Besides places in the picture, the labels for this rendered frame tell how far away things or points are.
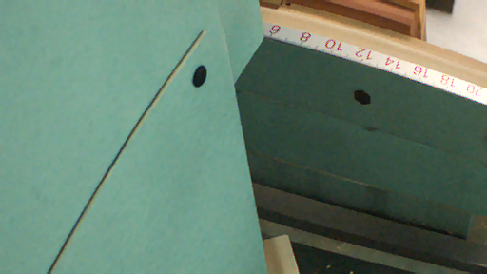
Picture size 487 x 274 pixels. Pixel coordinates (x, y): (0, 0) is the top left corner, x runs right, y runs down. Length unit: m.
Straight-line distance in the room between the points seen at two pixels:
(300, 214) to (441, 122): 0.15
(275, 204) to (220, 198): 0.28
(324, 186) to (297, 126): 0.06
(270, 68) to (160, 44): 0.28
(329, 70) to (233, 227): 0.18
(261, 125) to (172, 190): 0.30
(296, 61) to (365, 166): 0.09
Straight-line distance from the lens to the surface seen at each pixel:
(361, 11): 0.60
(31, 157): 0.26
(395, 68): 0.55
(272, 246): 0.61
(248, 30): 0.48
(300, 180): 0.66
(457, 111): 0.55
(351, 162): 0.62
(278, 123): 0.62
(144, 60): 0.30
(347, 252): 0.65
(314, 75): 0.57
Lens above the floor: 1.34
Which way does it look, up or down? 49 degrees down
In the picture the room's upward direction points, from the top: 10 degrees counter-clockwise
